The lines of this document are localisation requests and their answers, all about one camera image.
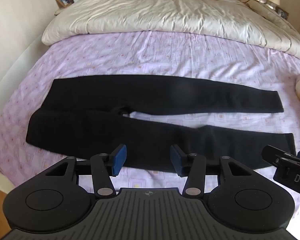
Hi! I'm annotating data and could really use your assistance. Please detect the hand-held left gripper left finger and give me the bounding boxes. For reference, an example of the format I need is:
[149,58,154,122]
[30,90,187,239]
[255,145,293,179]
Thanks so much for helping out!
[45,144,127,197]

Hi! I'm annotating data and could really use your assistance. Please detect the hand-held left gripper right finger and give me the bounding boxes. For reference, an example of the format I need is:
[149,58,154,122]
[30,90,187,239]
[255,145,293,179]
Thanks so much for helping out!
[170,144,253,197]

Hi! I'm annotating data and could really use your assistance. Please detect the black pants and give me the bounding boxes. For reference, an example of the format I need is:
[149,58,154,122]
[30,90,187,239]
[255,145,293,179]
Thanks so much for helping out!
[25,75,297,173]

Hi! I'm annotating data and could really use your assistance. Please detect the purple patterned bed sheet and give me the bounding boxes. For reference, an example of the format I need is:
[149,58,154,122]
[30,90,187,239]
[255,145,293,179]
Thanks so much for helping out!
[0,29,300,193]

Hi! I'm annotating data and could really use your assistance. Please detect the cream duvet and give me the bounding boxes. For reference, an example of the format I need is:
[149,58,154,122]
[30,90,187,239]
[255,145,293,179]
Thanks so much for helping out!
[41,0,300,62]

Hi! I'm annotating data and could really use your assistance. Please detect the white bed frame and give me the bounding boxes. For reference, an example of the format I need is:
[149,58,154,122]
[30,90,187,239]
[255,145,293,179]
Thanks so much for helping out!
[0,12,56,135]

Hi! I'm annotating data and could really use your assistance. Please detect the dark picture frame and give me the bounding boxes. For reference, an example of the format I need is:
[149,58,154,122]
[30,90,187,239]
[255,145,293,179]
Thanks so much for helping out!
[276,8,289,20]

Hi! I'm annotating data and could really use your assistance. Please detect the wooden picture frame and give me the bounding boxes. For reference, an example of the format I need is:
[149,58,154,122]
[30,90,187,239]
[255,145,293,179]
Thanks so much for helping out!
[55,0,73,8]

